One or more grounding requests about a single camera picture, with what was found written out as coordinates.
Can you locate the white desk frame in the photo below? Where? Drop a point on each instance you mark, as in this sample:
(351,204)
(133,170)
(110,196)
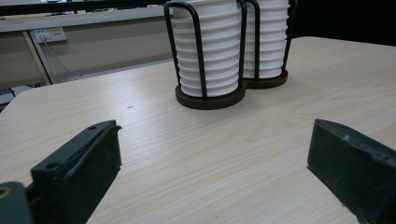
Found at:
(77,19)

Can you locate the stack of white paper cups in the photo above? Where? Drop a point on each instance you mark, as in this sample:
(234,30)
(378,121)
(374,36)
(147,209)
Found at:
(271,40)
(218,46)

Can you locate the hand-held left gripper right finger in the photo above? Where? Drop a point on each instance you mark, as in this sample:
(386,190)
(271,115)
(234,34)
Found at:
(355,168)

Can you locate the white wall socket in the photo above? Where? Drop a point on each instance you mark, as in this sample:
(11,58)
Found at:
(49,34)

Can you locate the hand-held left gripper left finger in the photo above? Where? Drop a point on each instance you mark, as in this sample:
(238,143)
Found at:
(77,174)

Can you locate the black horizontal bar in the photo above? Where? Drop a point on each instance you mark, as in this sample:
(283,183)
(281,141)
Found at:
(77,6)

